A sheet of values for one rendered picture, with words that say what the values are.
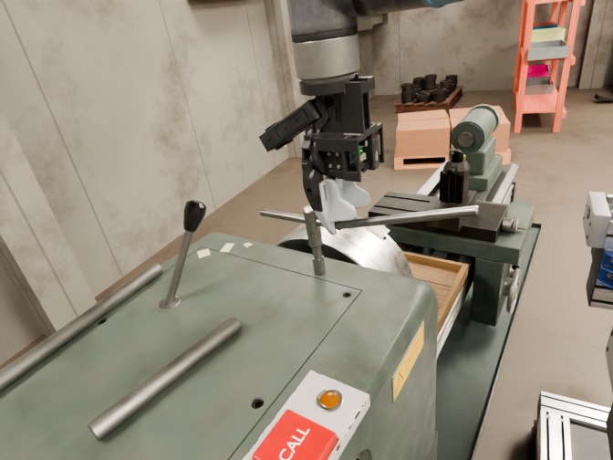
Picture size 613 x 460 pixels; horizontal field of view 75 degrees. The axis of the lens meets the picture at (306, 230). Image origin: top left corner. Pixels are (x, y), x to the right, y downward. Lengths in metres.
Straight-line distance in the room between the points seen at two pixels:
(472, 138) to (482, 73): 6.29
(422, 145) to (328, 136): 3.94
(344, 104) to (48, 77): 2.77
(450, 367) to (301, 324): 0.97
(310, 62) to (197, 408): 0.40
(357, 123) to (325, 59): 0.08
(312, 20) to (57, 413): 0.52
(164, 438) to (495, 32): 7.78
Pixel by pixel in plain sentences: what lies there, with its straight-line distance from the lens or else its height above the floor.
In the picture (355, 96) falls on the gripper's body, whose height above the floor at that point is 1.53.
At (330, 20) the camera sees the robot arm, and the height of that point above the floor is 1.61.
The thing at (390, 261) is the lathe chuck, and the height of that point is 1.17.
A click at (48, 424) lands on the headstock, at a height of 1.25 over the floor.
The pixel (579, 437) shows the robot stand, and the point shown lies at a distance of 1.83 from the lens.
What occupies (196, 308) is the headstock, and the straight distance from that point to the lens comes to 0.64.
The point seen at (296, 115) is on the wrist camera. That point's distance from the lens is 0.52.
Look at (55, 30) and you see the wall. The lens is 3.23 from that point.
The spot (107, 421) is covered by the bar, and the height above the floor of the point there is 1.27.
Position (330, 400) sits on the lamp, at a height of 1.26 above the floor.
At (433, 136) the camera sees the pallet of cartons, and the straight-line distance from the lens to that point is 4.39.
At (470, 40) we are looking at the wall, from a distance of 8.01.
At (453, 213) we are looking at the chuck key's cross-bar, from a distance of 0.49.
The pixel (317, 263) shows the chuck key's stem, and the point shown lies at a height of 1.28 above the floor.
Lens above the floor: 1.62
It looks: 28 degrees down
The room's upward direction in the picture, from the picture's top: 9 degrees counter-clockwise
